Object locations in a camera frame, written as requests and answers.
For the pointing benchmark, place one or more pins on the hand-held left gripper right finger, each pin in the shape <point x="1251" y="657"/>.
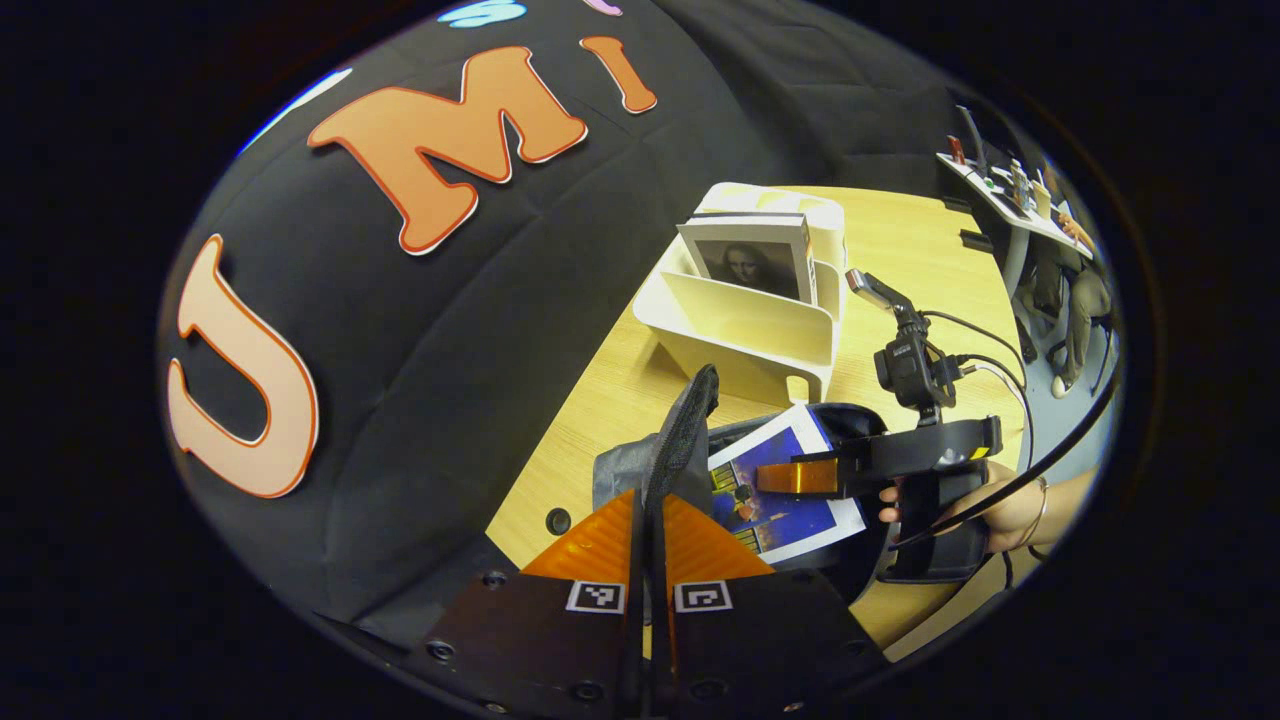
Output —
<point x="770" y="640"/>

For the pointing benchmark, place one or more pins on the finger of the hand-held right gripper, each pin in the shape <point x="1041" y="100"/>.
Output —
<point x="800" y="475"/>

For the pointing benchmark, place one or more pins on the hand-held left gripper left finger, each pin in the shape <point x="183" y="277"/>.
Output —
<point x="530" y="640"/>

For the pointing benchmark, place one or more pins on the blue night cover book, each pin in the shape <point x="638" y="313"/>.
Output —
<point x="790" y="525"/>

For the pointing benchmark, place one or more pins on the white bookshelf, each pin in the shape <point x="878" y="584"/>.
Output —
<point x="750" y="330"/>

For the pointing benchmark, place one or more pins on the grey schoolbag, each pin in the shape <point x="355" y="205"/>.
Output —
<point x="625" y="470"/>

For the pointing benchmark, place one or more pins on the grey portrait cover book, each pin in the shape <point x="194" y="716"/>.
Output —
<point x="750" y="260"/>

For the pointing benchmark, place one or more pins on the cluttered white office desk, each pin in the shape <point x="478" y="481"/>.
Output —
<point x="1000" y="200"/>

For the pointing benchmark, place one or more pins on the black backdrop cloth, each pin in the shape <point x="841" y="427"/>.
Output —
<point x="450" y="350"/>

